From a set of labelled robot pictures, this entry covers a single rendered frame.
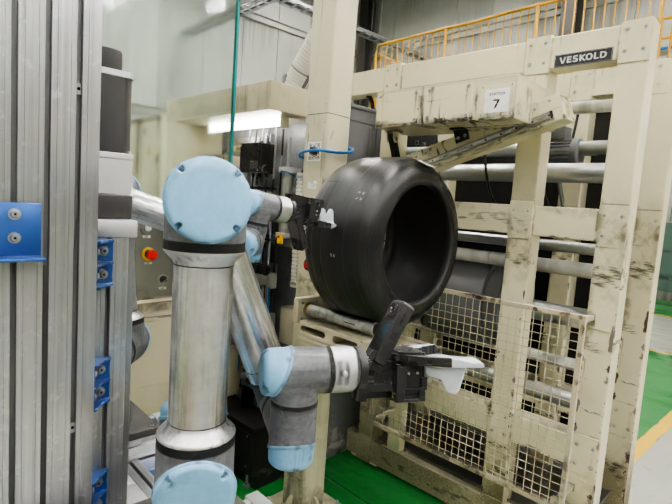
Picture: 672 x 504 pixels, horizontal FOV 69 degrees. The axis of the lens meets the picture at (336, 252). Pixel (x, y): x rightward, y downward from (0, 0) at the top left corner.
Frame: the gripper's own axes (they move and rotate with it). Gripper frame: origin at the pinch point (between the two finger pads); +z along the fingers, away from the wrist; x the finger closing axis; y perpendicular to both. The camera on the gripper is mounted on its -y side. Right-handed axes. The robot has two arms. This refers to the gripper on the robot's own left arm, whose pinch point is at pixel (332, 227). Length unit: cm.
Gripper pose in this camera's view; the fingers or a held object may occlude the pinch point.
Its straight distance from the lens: 156.4
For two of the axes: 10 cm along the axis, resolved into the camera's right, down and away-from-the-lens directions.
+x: -7.2, -1.2, 6.9
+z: 6.8, 1.0, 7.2
